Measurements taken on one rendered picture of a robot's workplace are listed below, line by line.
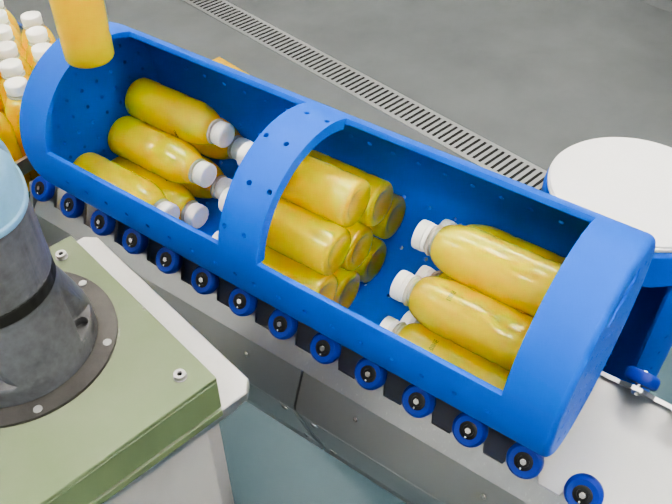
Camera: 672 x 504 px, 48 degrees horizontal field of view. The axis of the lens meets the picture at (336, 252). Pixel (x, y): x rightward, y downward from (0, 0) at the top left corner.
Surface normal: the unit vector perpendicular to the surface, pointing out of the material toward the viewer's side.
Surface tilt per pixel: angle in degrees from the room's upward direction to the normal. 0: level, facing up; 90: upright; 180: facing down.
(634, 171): 0
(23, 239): 90
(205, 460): 90
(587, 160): 0
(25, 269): 90
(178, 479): 90
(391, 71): 0
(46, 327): 73
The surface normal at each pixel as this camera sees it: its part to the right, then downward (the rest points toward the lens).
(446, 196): -0.58, 0.59
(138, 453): 0.69, 0.50
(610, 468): 0.00, -0.72
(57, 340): 0.84, 0.11
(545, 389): -0.54, 0.25
